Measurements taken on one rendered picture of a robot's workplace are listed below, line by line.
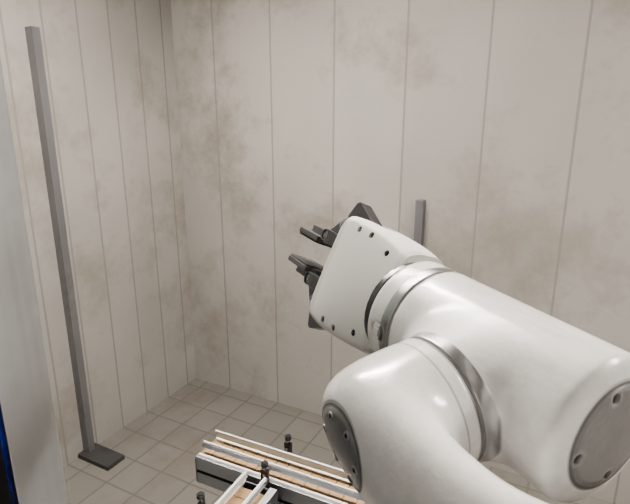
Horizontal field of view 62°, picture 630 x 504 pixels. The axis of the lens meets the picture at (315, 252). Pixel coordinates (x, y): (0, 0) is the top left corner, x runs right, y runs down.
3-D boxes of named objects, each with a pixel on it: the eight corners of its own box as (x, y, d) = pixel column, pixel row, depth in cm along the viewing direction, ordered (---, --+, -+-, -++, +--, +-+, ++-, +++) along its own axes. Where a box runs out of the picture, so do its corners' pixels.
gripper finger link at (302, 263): (334, 312, 50) (302, 287, 55) (346, 281, 49) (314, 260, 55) (306, 305, 48) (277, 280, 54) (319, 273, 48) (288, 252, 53)
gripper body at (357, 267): (424, 384, 41) (350, 326, 51) (478, 265, 40) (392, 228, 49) (351, 371, 37) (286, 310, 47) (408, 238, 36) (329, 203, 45)
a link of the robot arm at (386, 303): (449, 393, 40) (423, 374, 42) (497, 287, 39) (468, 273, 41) (365, 379, 35) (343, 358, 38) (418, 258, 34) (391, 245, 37)
